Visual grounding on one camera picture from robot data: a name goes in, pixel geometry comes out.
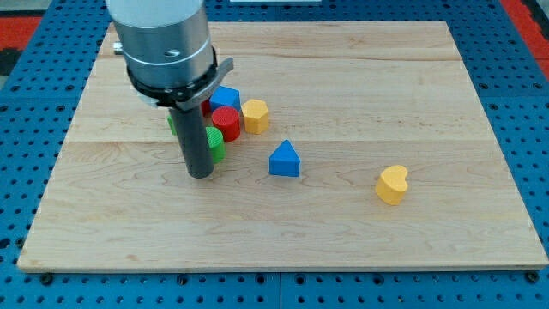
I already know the light wooden board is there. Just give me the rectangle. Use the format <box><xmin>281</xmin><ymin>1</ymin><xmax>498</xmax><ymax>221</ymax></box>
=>
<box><xmin>17</xmin><ymin>21</ymin><xmax>548</xmax><ymax>273</ymax></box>

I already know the yellow hexagon block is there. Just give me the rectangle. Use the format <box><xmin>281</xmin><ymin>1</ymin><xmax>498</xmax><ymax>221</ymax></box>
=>
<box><xmin>241</xmin><ymin>99</ymin><xmax>269</xmax><ymax>135</ymax></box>

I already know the red block behind clamp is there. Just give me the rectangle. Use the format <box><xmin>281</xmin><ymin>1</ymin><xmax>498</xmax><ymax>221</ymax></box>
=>
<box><xmin>201</xmin><ymin>99</ymin><xmax>211</xmax><ymax>117</ymax></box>

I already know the green circle block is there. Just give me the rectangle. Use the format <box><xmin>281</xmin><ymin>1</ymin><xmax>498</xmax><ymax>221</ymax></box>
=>
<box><xmin>206</xmin><ymin>126</ymin><xmax>226</xmax><ymax>164</ymax></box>

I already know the yellow heart block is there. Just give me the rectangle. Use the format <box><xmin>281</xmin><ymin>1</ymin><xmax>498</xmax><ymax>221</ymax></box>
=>
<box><xmin>375</xmin><ymin>165</ymin><xmax>408</xmax><ymax>206</ymax></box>

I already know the blue triangle block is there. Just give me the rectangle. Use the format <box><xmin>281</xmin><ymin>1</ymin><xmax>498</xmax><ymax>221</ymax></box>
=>
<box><xmin>268</xmin><ymin>140</ymin><xmax>301</xmax><ymax>177</ymax></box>

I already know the red cylinder block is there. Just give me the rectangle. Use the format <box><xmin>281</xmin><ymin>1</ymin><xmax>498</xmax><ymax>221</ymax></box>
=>
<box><xmin>212</xmin><ymin>106</ymin><xmax>241</xmax><ymax>142</ymax></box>

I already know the green block behind rod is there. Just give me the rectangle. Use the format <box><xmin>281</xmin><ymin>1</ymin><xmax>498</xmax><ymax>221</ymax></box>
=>
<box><xmin>166</xmin><ymin>115</ymin><xmax>177</xmax><ymax>136</ymax></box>

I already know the blue pentagon block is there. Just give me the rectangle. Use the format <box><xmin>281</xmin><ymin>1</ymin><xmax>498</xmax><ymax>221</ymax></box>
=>
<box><xmin>209</xmin><ymin>86</ymin><xmax>241</xmax><ymax>112</ymax></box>

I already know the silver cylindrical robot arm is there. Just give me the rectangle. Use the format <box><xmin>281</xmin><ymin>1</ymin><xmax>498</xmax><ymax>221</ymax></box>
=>
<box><xmin>106</xmin><ymin>0</ymin><xmax>214</xmax><ymax>88</ymax></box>

